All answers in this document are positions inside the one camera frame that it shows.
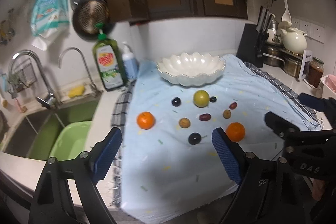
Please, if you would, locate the plastic wipes package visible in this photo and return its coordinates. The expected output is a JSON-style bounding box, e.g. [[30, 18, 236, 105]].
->
[[30, 0, 70, 51]]

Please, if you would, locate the small dark grape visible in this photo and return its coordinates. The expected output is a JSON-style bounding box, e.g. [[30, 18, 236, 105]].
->
[[210, 96, 217, 103]]

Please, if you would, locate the cream ceramic teapot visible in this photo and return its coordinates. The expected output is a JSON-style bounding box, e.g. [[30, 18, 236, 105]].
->
[[277, 27, 307, 55]]

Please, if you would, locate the wire sink caddy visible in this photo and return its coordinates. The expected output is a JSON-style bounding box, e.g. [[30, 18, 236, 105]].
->
[[9, 58, 37, 93]]

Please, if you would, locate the yellow sponge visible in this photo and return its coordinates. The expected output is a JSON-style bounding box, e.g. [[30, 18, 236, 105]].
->
[[68, 85, 85, 98]]

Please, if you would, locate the left chrome faucet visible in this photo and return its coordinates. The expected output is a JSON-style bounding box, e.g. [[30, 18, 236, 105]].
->
[[7, 50, 59, 110]]

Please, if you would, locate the white scalloped ceramic bowl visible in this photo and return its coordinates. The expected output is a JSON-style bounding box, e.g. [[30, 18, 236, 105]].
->
[[157, 52, 226, 87]]

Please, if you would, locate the white blue pump bottle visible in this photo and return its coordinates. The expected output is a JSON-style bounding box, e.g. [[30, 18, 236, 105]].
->
[[122, 42, 138, 80]]

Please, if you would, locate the chrome faucet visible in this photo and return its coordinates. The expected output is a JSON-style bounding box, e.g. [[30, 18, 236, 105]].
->
[[7, 50, 59, 110], [58, 47, 101, 97]]

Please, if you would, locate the dark plum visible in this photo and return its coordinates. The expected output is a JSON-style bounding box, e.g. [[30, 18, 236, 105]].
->
[[171, 97, 181, 107], [188, 132, 202, 145]]

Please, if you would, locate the checkered dish towel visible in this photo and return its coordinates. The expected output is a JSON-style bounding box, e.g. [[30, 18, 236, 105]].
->
[[109, 61, 320, 208]]

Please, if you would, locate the stainless steel pot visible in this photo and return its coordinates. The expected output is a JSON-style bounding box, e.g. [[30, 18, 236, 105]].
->
[[262, 44, 302, 79]]

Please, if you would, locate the light blue cloth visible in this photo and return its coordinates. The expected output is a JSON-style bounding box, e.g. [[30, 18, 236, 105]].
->
[[119, 53, 322, 224]]

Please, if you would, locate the green dish soap bottle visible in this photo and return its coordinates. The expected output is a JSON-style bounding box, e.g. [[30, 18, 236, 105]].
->
[[92, 23, 127, 92]]

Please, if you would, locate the green plastic basin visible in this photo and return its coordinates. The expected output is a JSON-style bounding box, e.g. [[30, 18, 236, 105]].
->
[[49, 121, 92, 161]]

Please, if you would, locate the red grape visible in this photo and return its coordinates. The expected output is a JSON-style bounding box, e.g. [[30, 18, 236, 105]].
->
[[229, 102, 238, 110], [199, 113, 211, 121]]

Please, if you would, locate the right chrome faucet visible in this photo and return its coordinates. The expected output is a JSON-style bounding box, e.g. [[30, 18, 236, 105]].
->
[[58, 47, 101, 97]]

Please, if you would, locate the stainless steel sink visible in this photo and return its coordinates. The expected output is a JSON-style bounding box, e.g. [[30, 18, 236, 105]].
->
[[3, 96, 100, 160]]

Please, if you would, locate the red sauce jar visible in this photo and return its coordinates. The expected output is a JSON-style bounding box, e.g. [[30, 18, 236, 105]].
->
[[307, 57, 324, 88]]

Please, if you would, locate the brown longan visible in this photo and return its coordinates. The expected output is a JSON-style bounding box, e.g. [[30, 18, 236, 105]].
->
[[223, 109, 231, 119], [179, 118, 191, 128]]

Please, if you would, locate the pink plastic container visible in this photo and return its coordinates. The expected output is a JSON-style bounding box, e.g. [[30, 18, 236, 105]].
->
[[321, 75, 336, 99]]

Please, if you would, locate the white wall socket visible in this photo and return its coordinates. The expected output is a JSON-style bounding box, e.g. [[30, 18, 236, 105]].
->
[[291, 18, 325, 44]]

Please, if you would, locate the orange tangerine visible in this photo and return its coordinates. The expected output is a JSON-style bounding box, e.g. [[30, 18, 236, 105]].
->
[[226, 122, 245, 142], [137, 111, 155, 130]]

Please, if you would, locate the black knife block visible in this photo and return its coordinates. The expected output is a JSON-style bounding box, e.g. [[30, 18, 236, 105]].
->
[[236, 6, 274, 68]]

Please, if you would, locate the white ladle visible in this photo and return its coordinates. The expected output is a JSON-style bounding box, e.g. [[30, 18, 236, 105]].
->
[[281, 0, 291, 27]]

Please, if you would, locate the green round fruit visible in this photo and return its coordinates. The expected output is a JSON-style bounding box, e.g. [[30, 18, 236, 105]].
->
[[193, 90, 210, 108]]

